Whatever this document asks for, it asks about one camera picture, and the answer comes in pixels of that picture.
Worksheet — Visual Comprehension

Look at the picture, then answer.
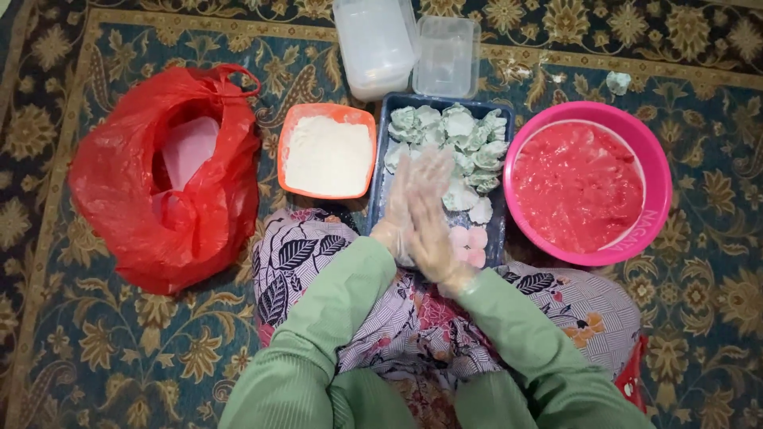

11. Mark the person's right hand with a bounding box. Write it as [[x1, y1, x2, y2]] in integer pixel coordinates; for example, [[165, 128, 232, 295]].
[[407, 148, 479, 300]]

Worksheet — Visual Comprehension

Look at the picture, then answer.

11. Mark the person's left hand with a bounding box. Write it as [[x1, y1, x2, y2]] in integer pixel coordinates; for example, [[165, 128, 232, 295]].
[[370, 155, 419, 266]]

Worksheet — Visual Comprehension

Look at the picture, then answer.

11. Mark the blue rectangular tray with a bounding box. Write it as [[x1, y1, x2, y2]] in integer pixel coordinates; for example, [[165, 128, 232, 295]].
[[365, 92, 517, 270]]

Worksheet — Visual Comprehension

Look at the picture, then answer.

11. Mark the pile of pale green dough pieces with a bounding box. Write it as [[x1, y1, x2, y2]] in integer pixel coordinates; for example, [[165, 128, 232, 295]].
[[384, 102, 511, 226]]

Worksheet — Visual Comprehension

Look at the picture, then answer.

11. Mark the pink flower-shaped dough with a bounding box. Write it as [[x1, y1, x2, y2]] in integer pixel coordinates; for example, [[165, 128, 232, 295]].
[[448, 224, 490, 269]]

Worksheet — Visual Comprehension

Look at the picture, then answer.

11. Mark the white flour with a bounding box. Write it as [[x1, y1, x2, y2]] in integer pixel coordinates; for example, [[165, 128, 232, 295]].
[[284, 115, 374, 198]]

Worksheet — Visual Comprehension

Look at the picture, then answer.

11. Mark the small clear plastic container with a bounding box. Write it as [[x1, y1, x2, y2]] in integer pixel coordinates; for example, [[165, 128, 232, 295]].
[[412, 15, 482, 100]]

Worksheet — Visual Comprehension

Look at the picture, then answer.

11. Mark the orange square plastic container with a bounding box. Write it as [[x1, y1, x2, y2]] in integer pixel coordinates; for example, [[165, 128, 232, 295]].
[[277, 102, 378, 201]]

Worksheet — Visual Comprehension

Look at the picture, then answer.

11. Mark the large clear plastic container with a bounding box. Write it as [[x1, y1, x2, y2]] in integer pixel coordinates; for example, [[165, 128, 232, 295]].
[[332, 0, 419, 102]]

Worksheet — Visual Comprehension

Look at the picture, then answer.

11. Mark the red dough mixture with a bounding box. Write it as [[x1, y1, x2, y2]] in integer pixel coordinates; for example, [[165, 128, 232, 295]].
[[513, 121, 646, 255]]

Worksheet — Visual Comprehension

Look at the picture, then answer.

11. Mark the person's floral patterned skirt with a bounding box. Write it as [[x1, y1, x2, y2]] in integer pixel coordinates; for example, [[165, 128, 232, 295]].
[[251, 206, 643, 429]]

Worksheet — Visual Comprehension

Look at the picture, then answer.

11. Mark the white packet in bag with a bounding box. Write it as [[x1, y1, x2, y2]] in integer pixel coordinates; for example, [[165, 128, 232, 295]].
[[160, 116, 221, 193]]

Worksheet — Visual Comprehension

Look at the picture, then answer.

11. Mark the pink plastic bowl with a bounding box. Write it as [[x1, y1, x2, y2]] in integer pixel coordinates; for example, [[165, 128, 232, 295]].
[[502, 100, 674, 268]]

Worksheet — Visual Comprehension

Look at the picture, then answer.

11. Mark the red plastic bag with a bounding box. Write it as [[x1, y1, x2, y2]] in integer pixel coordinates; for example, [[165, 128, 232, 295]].
[[67, 63, 263, 296]]

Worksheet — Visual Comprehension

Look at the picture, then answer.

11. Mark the red plastic object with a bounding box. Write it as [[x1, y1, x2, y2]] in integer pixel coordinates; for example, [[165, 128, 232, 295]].
[[614, 334, 649, 414]]

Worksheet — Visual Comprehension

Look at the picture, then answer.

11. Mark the patterned teal and gold carpet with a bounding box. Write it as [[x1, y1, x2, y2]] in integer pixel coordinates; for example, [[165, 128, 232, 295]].
[[0, 0, 763, 429]]

